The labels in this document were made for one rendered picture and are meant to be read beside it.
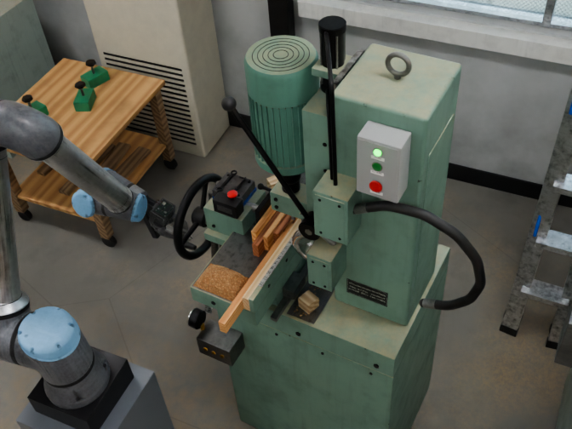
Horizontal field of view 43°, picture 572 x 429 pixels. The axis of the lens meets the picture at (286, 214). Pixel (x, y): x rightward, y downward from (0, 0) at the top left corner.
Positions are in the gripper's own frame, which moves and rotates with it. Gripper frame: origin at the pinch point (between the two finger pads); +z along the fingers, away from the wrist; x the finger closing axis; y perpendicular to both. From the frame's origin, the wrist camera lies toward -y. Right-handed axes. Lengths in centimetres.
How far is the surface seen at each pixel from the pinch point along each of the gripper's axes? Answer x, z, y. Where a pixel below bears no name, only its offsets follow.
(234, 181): 3.0, 8.3, 36.1
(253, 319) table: -30, 35, 32
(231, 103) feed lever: -13, 7, 83
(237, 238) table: -8.8, 18.3, 29.1
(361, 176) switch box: -16, 41, 88
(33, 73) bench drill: 88, -141, -90
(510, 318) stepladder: 60, 115, -23
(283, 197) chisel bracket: -2, 25, 49
